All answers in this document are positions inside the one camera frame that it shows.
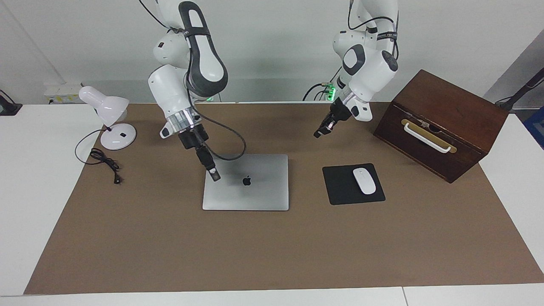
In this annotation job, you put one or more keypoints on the grey aluminium laptop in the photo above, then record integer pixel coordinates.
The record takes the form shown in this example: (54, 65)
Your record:
(255, 191)

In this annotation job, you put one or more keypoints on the black mouse pad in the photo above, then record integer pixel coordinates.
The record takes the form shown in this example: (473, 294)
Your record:
(340, 187)

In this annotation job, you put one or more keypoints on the brown table mat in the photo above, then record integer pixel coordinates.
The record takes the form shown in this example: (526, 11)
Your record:
(272, 246)

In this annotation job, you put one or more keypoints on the white desk lamp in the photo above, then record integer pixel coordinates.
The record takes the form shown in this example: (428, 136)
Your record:
(110, 106)

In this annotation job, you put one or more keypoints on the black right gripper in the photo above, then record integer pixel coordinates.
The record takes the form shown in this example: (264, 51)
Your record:
(193, 138)

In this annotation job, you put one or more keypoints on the white wall power strip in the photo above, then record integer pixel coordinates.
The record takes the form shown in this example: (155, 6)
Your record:
(63, 91)

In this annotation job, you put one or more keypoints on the blue object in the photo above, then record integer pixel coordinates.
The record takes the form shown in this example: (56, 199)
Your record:
(536, 125)

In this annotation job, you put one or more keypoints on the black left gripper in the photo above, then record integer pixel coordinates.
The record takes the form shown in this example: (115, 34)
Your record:
(340, 111)

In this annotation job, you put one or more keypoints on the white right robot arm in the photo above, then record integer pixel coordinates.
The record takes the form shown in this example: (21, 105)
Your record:
(170, 93)

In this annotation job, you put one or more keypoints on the black stand pole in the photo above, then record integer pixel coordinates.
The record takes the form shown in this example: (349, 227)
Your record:
(525, 87)

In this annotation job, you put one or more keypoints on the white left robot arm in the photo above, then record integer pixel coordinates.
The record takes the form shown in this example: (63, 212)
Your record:
(374, 68)

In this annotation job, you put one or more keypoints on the dark wooden box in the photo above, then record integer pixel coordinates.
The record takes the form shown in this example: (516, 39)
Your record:
(450, 106)

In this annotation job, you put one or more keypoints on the white computer mouse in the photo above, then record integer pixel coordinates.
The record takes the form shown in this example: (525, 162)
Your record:
(364, 180)

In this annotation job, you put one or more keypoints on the black clamp on table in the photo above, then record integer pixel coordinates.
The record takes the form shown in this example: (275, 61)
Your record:
(8, 108)

